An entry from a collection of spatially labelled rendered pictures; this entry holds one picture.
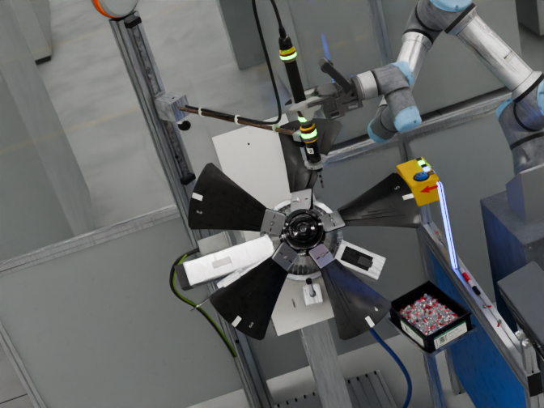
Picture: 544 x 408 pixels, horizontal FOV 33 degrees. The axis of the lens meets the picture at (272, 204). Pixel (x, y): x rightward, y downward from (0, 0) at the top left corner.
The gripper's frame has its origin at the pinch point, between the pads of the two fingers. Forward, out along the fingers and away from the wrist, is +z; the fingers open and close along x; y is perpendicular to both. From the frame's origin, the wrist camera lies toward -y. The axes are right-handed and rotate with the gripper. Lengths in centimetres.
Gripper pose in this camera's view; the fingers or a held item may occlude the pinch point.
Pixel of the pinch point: (290, 104)
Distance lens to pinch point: 261.3
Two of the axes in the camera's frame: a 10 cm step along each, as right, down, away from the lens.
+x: -2.0, -4.8, 8.6
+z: -9.5, 3.2, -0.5
